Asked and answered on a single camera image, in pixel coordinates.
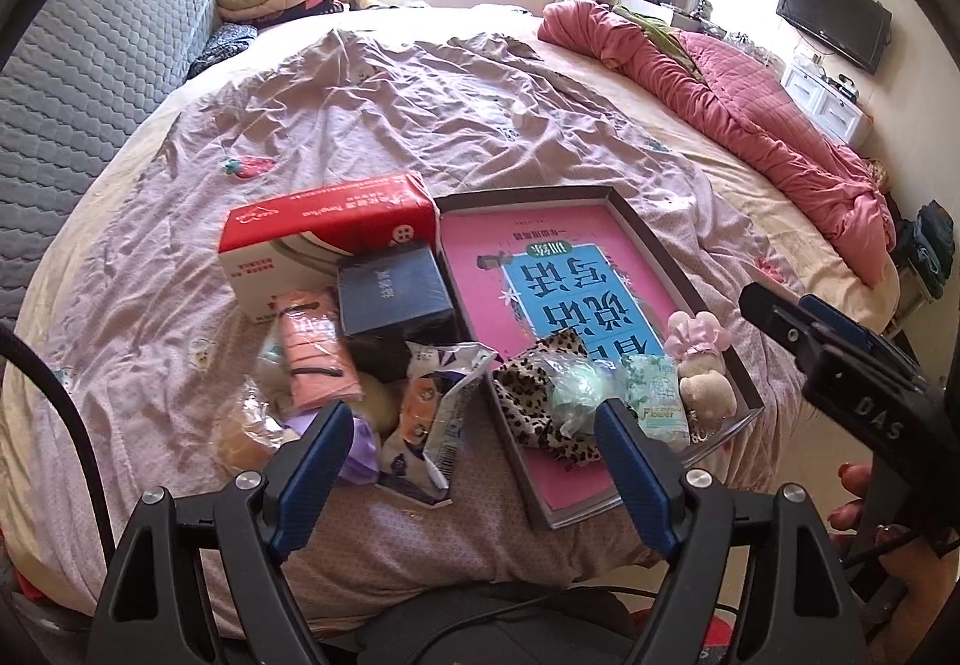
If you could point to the bagged mint green sponge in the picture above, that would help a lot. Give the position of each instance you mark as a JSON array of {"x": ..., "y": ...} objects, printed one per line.
[{"x": 581, "y": 395}]

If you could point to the grey quilted headboard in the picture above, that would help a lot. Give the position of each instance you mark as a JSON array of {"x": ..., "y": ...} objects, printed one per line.
[{"x": 90, "y": 73}]

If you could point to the dark blue bag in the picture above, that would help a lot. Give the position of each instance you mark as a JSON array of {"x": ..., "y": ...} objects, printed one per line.
[{"x": 922, "y": 245}]

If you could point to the red cloth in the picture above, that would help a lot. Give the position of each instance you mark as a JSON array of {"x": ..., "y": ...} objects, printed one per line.
[{"x": 30, "y": 586}]

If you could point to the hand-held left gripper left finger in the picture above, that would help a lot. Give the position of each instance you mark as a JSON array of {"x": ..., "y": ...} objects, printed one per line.
[{"x": 311, "y": 477}]

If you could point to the red and white tissue box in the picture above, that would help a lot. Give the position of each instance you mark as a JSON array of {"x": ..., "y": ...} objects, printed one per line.
[{"x": 322, "y": 223}]

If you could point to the white and pink plush toy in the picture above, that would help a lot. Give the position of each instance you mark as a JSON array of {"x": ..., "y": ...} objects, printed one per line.
[{"x": 709, "y": 395}]

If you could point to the olive green cloth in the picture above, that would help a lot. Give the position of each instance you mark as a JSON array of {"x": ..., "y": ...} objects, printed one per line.
[{"x": 660, "y": 35}]

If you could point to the leopard print scrunchie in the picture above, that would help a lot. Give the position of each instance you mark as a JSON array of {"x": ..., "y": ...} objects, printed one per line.
[{"x": 525, "y": 395}]

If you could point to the bagged beige puff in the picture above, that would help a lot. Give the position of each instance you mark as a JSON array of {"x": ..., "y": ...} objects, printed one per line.
[{"x": 247, "y": 440}]

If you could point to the white drawer cabinet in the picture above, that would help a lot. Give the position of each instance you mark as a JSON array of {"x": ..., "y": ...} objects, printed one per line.
[{"x": 825, "y": 103}]

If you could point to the dark patterned cloth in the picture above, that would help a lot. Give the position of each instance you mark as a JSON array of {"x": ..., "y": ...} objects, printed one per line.
[{"x": 225, "y": 43}]

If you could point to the dark pouch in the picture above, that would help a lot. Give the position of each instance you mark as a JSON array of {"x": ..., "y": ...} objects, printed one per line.
[{"x": 379, "y": 358}]

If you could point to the printed plastic packet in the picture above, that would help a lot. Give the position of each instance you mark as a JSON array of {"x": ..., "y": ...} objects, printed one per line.
[{"x": 435, "y": 410}]

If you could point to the pink sock packet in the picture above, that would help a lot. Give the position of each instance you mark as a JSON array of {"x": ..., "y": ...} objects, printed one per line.
[{"x": 311, "y": 350}]

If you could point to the dark blue box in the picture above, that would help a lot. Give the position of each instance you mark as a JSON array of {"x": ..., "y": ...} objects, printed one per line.
[{"x": 390, "y": 294}]

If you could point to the purple strawberry duvet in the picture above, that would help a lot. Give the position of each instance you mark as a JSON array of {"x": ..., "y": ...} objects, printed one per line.
[{"x": 375, "y": 110}]

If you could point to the yellow round puff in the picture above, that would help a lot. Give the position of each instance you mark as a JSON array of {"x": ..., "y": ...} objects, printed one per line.
[{"x": 382, "y": 403}]

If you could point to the bed with cream sheet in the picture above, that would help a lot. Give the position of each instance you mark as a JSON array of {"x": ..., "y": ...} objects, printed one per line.
[{"x": 750, "y": 215}]

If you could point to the green tissue packet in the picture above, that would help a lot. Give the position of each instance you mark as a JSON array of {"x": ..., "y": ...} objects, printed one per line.
[{"x": 660, "y": 410}]

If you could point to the pink book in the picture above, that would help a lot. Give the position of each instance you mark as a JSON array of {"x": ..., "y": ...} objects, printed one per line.
[
  {"x": 525, "y": 194},
  {"x": 525, "y": 275}
]

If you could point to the pink quilt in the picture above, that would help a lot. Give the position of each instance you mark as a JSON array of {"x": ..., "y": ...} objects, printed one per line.
[{"x": 750, "y": 110}]

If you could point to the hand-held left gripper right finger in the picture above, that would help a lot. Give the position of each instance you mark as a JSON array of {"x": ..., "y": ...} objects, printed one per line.
[{"x": 637, "y": 477}]

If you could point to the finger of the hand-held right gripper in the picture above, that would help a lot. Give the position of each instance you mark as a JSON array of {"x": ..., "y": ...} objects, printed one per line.
[
  {"x": 847, "y": 328},
  {"x": 780, "y": 324}
]

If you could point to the person's right hand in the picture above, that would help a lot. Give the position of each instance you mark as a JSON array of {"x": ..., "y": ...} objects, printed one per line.
[{"x": 851, "y": 477}]

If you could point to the black television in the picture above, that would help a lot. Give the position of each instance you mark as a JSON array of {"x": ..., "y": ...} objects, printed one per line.
[{"x": 832, "y": 13}]

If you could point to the purple cloth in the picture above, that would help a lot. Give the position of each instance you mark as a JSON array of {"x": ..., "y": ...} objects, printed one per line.
[{"x": 360, "y": 462}]

